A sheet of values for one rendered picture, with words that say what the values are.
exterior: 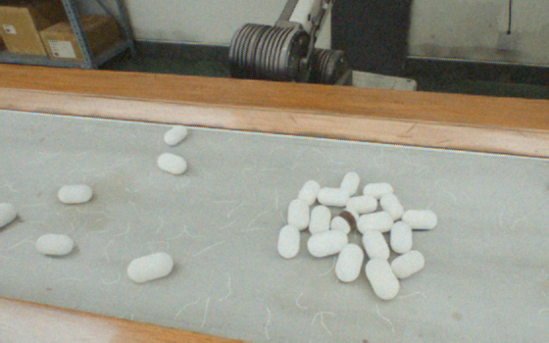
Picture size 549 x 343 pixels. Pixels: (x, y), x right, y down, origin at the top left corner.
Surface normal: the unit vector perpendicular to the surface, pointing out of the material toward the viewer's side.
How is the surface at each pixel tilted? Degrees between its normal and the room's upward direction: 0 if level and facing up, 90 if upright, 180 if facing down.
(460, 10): 90
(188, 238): 0
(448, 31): 90
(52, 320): 0
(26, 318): 0
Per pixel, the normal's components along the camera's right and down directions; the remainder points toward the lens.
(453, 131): -0.14, -0.17
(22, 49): -0.25, 0.58
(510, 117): -0.02, -0.81
